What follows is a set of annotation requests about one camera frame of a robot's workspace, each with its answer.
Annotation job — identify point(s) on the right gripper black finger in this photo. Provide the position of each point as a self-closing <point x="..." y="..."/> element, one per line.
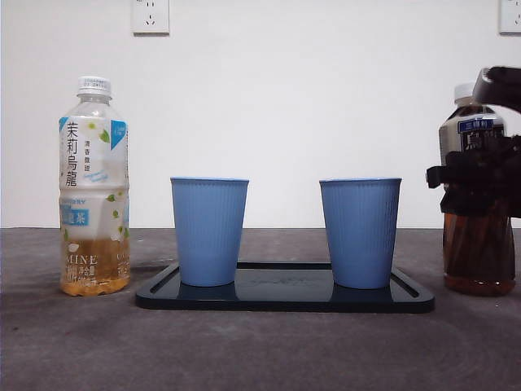
<point x="437" y="177"/>
<point x="484" y="179"/>

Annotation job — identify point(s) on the dark oolong tea bottle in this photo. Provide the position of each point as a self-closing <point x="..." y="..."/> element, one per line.
<point x="476" y="252"/>

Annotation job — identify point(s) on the jasmine tea bottle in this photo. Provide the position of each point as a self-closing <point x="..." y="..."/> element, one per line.
<point x="93" y="183"/>

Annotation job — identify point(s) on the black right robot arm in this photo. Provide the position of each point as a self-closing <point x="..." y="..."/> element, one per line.
<point x="500" y="89"/>

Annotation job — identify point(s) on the blue ribbed plastic cup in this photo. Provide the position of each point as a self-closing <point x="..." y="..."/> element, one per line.
<point x="209" y="232"/>
<point x="360" y="236"/>

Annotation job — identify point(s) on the dark blue rectangular tray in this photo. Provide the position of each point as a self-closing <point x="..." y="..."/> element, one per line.
<point x="285" y="299"/>

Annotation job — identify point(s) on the white wall socket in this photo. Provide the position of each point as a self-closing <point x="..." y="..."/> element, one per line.
<point x="150" y="20"/>
<point x="510" y="20"/>

